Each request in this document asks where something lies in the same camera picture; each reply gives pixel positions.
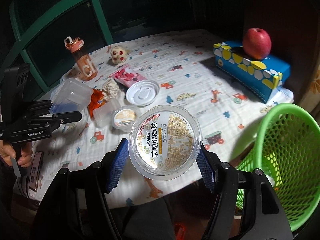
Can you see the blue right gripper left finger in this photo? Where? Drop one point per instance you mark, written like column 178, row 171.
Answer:
column 120, row 157

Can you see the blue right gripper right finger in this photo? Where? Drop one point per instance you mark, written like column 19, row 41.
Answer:
column 206, row 167

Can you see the labelled clear jelly cup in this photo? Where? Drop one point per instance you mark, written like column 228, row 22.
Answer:
column 164, row 142

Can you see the clear plastic tray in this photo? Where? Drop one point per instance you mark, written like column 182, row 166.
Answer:
column 72, row 95

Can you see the white round plastic lid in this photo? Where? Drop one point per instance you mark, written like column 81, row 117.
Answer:
column 142, row 93

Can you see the green mesh trash basket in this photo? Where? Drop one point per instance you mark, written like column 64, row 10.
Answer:
column 287, row 150

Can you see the person left hand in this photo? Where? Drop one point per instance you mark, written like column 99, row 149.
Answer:
column 7, row 153

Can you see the small jelly cup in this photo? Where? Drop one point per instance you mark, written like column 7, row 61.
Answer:
column 124, row 117

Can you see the patterned white bed blanket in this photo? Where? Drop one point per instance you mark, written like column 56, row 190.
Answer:
column 184, row 103

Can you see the orange snack wrapper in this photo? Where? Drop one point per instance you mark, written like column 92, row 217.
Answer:
column 97, row 100

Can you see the crumpled white paper ball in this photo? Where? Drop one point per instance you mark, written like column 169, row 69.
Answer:
column 111, row 89

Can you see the red plastic object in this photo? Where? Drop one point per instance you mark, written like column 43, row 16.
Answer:
column 180, row 231

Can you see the pink snack wrapper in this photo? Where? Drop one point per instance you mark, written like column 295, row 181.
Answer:
column 127, row 76

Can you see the orange water bottle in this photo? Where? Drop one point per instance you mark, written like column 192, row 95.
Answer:
column 76, row 47

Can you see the cream plush toy red spots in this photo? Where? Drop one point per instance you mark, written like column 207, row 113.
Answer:
column 119, row 55

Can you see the blue yellow tissue box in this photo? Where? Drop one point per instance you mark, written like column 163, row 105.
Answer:
column 263, row 77

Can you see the red apple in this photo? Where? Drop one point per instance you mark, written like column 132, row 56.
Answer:
column 257, row 43

